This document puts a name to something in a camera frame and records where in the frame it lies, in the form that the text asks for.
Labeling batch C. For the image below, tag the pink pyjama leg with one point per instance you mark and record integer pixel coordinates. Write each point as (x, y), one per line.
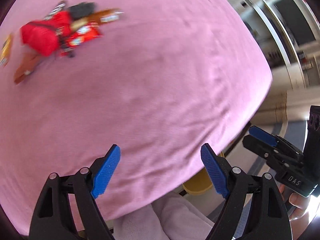
(169, 217)

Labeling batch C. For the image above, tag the pink bed sheet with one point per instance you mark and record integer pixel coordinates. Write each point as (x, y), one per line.
(164, 79)

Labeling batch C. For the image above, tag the orange cardboard box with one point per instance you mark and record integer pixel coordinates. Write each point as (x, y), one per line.
(6, 50)

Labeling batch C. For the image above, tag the yellow trash bin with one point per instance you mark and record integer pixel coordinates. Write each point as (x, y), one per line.
(198, 184)

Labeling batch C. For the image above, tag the red cloth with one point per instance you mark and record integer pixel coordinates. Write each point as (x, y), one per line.
(48, 36)

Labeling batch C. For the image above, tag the red snack wrapper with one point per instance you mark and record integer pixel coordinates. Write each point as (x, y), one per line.
(84, 34)

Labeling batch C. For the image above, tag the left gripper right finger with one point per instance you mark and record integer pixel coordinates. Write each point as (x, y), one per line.
(267, 219)

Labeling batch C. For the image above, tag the white wardrobe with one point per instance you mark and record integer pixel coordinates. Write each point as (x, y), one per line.
(287, 32)

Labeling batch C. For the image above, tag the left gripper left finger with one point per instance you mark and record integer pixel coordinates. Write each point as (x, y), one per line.
(52, 217)

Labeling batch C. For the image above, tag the right hand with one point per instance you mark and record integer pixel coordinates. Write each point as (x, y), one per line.
(299, 219)

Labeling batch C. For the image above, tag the black sock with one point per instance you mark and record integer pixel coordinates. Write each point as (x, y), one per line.
(81, 10)

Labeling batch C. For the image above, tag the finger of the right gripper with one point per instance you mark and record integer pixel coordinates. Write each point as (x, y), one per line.
(274, 141)
(261, 149)

